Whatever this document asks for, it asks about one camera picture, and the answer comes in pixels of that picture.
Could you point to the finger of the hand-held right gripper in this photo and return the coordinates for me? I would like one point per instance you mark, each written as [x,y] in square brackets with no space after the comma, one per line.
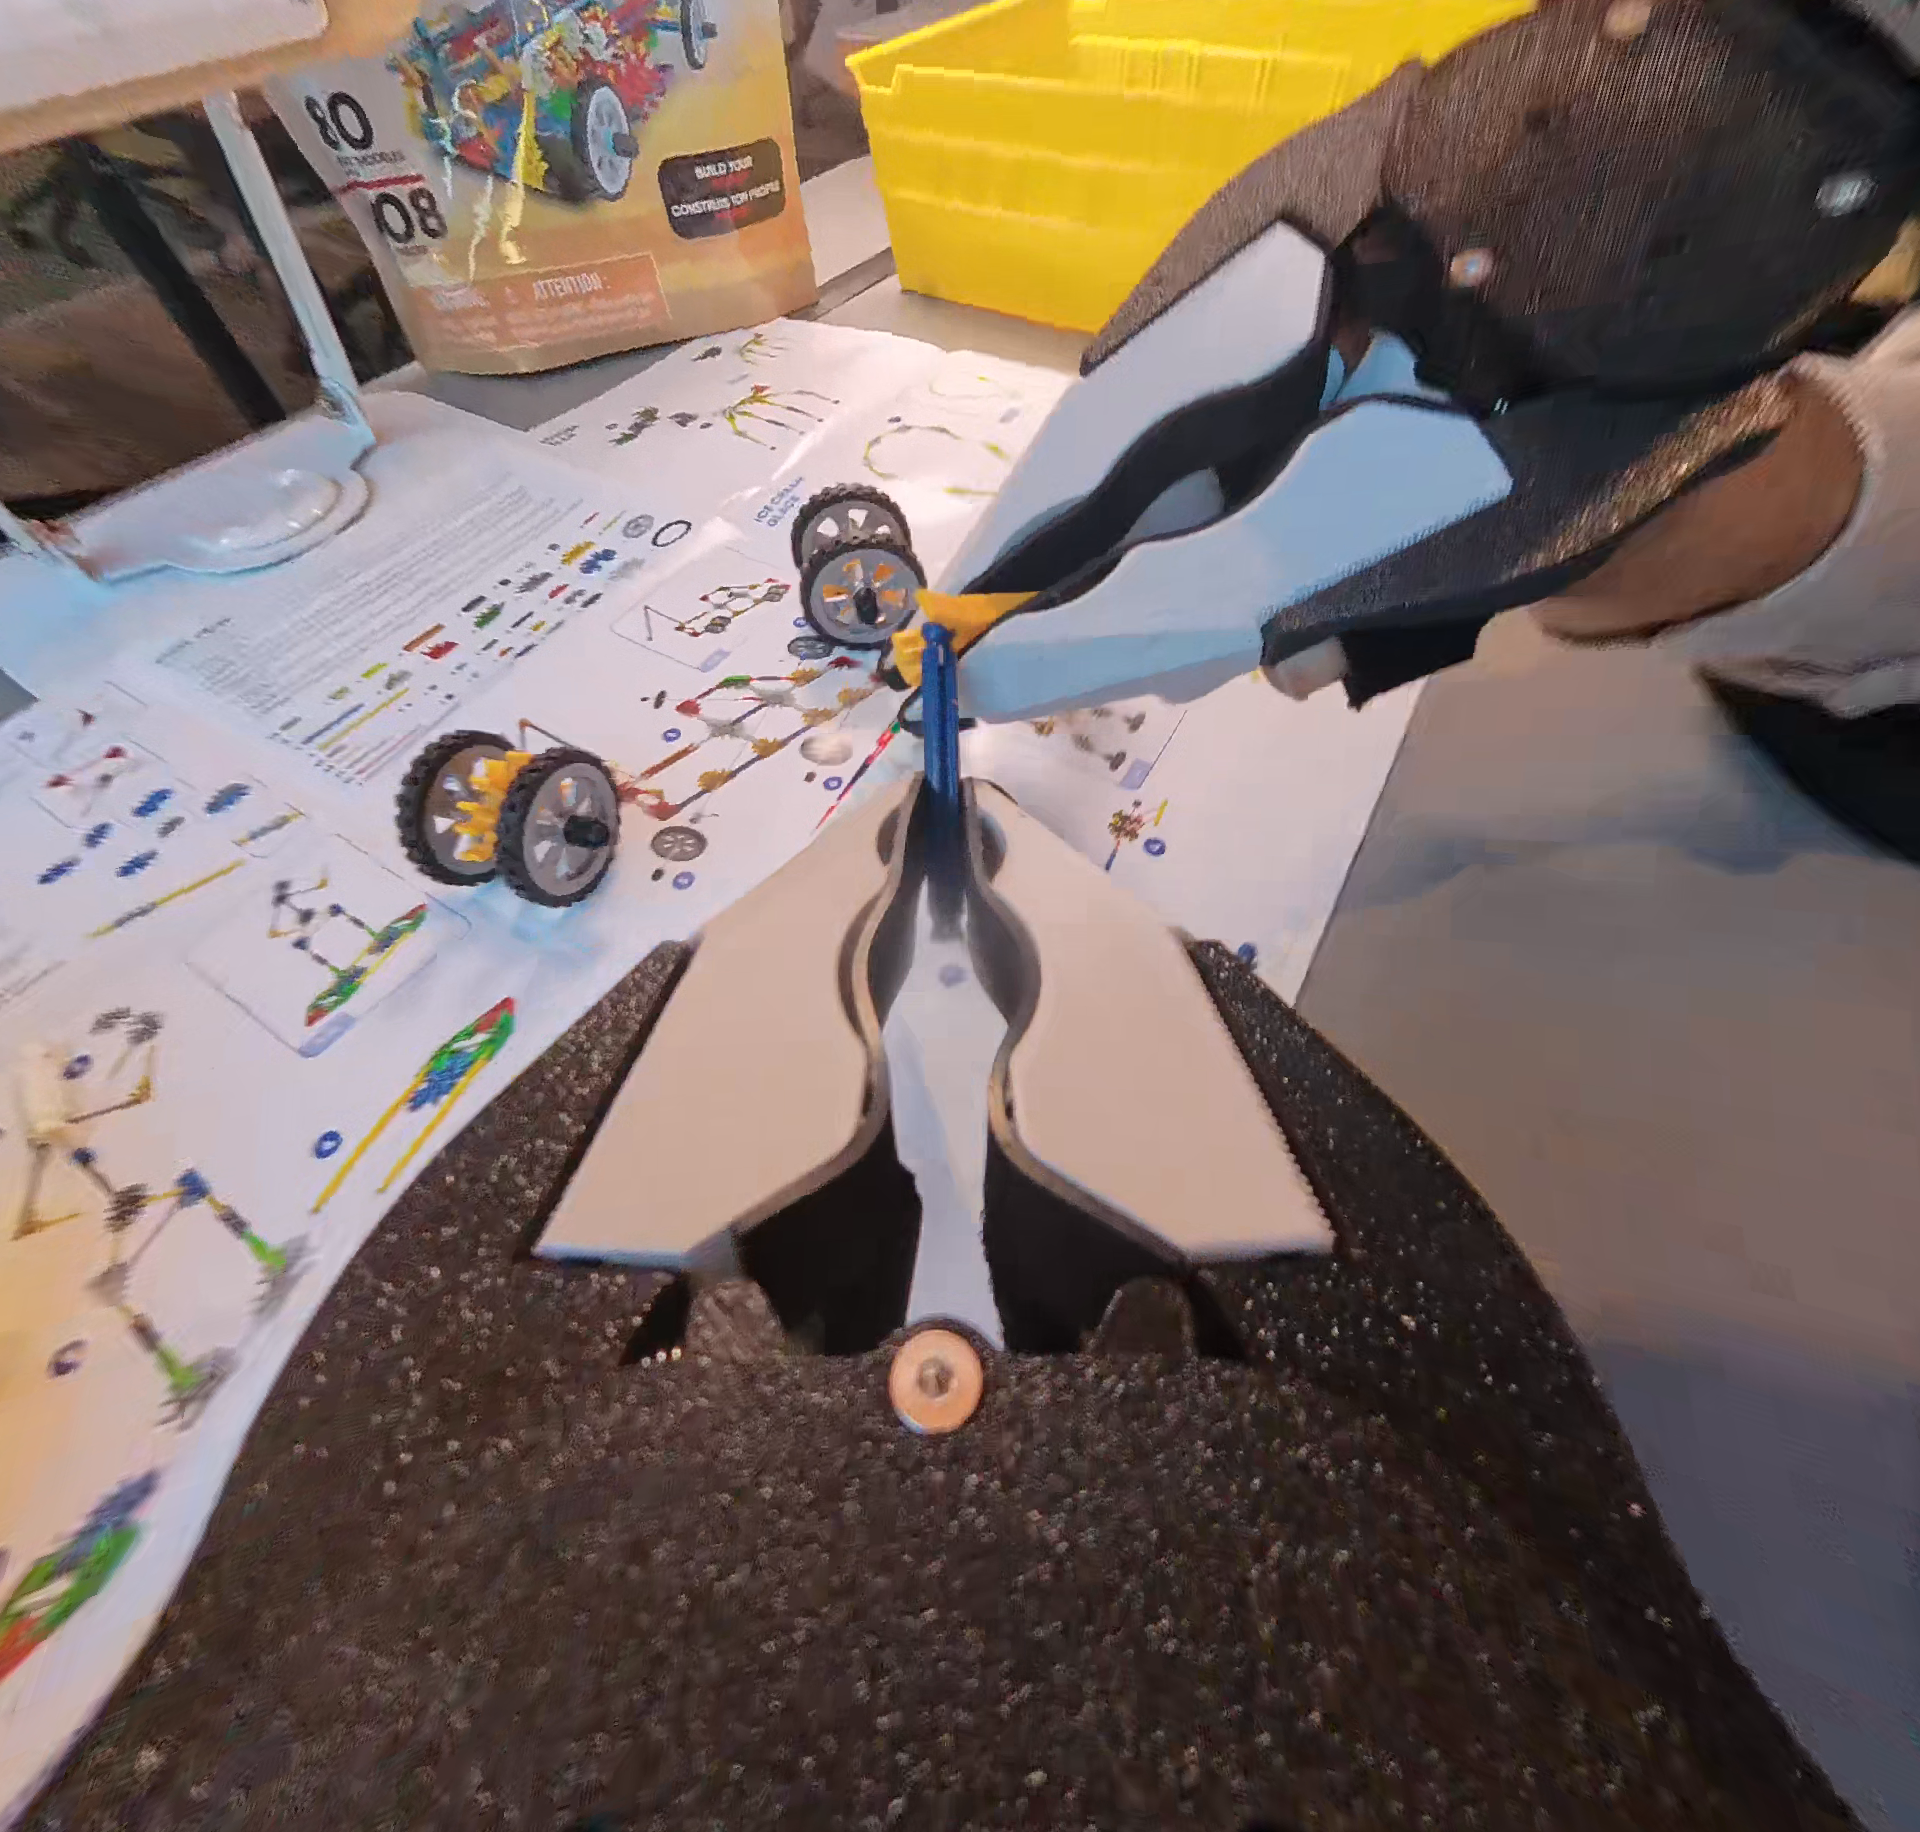
[1186,348]
[1202,618]

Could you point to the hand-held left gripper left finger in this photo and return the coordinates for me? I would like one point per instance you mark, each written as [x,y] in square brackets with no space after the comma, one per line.
[720,1099]

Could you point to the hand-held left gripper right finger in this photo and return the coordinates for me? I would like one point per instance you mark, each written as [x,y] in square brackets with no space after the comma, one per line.
[1139,1099]

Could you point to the blue rod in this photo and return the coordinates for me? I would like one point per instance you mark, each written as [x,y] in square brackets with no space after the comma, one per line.
[943,752]

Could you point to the person's right forearm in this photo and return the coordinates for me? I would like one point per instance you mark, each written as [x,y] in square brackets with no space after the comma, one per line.
[1890,545]

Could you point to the person's right hand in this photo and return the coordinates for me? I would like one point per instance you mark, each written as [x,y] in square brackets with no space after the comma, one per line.
[1725,545]

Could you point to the stack of yellow plastic bins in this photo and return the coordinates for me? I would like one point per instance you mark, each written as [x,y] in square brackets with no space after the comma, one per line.
[1021,181]

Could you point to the toy wheel pair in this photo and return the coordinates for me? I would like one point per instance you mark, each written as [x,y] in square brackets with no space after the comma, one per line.
[561,826]
[860,586]

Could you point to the white printed instruction sheet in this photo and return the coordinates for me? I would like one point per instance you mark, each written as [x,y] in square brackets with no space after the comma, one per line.
[450,586]

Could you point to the dark cloth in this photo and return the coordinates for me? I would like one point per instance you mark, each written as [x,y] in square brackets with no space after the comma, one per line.
[1831,767]

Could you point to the construction toy kit box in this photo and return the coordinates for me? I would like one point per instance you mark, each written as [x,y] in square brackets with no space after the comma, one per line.
[497,257]

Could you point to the white metal stand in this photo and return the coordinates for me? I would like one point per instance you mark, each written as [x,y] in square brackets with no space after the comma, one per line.
[297,273]

